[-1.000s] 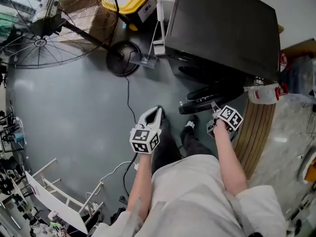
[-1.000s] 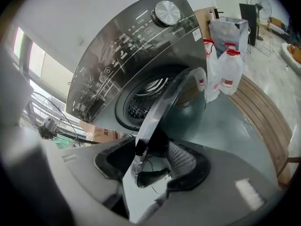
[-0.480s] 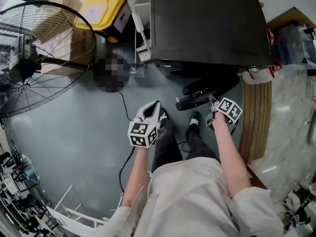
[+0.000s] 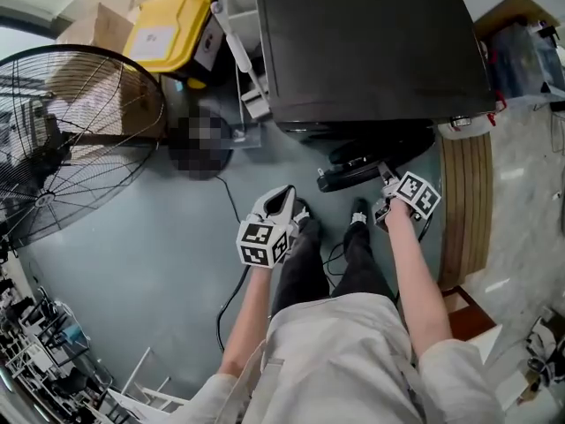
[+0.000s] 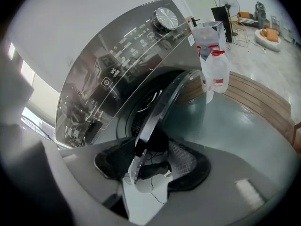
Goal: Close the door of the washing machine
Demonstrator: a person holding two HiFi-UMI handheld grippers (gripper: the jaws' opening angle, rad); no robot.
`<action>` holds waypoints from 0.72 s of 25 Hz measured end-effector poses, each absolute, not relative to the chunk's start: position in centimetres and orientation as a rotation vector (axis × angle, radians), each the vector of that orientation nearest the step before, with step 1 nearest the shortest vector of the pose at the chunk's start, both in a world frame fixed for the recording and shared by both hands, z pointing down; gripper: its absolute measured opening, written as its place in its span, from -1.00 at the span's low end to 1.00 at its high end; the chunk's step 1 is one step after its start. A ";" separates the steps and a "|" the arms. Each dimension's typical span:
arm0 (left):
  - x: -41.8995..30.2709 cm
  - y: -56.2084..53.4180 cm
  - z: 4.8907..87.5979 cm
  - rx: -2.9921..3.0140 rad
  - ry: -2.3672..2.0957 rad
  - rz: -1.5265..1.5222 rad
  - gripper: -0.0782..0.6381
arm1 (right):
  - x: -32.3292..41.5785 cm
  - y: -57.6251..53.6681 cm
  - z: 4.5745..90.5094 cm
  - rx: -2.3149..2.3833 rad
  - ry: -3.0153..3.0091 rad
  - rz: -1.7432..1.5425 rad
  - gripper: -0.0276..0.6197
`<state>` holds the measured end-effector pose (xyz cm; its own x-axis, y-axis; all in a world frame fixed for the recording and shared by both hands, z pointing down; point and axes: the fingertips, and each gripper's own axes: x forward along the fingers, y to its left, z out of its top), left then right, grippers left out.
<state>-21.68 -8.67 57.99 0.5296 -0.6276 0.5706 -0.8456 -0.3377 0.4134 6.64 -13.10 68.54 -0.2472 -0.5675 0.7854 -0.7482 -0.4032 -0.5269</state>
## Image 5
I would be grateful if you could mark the brown wooden frame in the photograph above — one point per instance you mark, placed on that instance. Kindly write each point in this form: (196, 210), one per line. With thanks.
(296, 135)

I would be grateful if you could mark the white round floor sofa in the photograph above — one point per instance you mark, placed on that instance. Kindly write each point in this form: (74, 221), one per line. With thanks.
(268, 45)

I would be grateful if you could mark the orange cushion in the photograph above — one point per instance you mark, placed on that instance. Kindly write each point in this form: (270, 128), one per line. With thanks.
(272, 34)

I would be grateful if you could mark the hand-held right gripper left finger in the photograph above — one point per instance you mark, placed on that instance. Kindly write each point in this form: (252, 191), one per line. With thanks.
(89, 163)

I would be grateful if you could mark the glass window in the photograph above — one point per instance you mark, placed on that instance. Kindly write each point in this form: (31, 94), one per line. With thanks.
(44, 98)

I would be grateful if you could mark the sofa with orange cushion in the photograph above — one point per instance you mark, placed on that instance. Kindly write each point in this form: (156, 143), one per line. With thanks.
(244, 15)

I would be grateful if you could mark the black upright board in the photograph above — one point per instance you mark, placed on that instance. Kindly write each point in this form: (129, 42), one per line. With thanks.
(219, 20)

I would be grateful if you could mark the brown cardboard panel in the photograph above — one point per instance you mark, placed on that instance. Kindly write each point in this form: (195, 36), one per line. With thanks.
(189, 20)

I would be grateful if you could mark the wooden slatted platform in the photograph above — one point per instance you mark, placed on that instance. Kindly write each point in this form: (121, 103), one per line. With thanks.
(258, 98)

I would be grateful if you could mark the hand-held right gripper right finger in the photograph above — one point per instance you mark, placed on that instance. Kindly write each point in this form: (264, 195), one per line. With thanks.
(223, 178)

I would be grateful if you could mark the black washing machine door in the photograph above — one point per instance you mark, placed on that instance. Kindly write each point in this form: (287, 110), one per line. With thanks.
(162, 102)

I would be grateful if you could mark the clear plastic bag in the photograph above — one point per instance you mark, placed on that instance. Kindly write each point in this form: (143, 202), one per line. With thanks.
(207, 35)

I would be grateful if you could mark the black pedestal fan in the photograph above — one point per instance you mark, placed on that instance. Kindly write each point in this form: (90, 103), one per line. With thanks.
(229, 3)

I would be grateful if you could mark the black washing machine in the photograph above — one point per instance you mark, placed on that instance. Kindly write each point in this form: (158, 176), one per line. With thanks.
(94, 62)

